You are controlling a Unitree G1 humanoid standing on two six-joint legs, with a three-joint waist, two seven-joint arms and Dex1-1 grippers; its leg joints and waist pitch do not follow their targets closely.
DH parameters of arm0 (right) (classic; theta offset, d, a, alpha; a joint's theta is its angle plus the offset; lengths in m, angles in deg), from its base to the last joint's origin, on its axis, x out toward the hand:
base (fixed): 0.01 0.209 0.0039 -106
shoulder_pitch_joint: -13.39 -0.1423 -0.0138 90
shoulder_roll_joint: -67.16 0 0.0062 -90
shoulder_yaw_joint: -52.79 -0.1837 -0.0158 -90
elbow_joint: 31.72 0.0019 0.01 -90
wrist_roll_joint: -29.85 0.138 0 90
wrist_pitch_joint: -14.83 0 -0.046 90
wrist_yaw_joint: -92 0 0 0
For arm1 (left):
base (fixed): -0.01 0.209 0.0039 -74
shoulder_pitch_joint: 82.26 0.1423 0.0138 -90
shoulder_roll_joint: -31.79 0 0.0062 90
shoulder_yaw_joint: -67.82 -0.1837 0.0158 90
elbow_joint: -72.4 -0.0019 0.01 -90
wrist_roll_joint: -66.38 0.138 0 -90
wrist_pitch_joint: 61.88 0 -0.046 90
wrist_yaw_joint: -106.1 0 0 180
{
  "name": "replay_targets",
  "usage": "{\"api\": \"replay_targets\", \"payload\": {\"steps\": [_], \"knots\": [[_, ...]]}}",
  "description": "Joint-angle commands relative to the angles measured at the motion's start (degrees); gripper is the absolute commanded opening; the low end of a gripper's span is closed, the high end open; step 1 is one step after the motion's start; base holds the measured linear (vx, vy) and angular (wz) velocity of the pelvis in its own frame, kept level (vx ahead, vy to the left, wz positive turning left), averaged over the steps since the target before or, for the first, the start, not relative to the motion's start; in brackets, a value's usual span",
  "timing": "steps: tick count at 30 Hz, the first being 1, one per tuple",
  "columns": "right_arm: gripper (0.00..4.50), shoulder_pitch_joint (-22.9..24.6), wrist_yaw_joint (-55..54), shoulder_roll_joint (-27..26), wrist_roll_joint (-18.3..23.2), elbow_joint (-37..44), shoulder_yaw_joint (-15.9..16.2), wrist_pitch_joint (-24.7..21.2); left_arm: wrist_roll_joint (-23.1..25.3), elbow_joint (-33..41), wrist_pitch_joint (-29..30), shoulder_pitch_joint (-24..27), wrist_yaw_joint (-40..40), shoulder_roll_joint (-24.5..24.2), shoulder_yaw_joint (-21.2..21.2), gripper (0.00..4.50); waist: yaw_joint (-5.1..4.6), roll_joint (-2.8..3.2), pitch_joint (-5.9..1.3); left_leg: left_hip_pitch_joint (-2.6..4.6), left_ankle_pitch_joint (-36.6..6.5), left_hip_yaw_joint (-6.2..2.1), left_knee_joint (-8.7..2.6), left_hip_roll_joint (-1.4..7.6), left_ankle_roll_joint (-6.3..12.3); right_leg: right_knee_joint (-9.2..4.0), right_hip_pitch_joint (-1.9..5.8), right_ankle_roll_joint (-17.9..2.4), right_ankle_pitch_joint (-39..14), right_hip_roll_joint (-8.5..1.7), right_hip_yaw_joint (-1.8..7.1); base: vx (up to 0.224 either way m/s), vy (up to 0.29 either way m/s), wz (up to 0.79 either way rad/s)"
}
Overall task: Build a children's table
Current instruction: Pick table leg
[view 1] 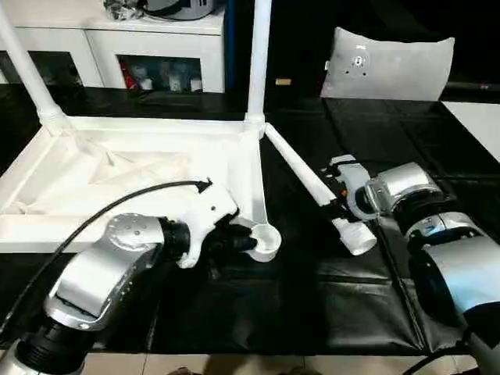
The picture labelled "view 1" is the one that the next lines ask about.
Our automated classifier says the white plastic table leg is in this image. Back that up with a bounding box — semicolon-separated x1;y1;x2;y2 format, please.
0;0;66;136
264;127;378;257
245;0;273;136

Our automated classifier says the white plastic table top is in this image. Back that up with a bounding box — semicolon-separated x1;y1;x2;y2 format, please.
0;115;283;263

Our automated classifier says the black mat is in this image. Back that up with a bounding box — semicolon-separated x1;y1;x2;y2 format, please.
0;84;500;355

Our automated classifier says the grey pillow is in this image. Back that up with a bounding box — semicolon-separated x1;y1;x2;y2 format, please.
320;26;456;102

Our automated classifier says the white flat board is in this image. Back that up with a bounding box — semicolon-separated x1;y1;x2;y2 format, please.
441;100;500;163

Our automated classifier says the black cabinet blue edge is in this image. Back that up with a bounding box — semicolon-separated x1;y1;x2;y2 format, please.
224;0;333;98

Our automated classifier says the black bar pink mark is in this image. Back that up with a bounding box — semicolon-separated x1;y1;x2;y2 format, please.
445;80;500;94

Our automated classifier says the red bottle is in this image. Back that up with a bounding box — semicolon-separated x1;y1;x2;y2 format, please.
120;64;136;90

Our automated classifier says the white cabinet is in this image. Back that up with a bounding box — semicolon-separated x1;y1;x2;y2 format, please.
0;15;227;94

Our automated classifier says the grey helmet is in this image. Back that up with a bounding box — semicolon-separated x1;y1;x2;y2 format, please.
144;0;226;20

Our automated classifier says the black crumpled bag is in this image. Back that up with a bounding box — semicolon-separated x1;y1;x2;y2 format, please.
103;0;148;20

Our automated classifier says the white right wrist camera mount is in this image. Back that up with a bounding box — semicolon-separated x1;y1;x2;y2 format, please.
330;155;382;223

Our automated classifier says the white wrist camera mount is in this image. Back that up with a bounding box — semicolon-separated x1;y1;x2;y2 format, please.
330;155;382;223
177;181;240;270

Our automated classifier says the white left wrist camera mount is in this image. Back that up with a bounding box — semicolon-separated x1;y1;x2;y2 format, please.
177;181;240;270

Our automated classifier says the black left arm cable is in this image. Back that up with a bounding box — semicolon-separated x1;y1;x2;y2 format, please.
0;177;214;333

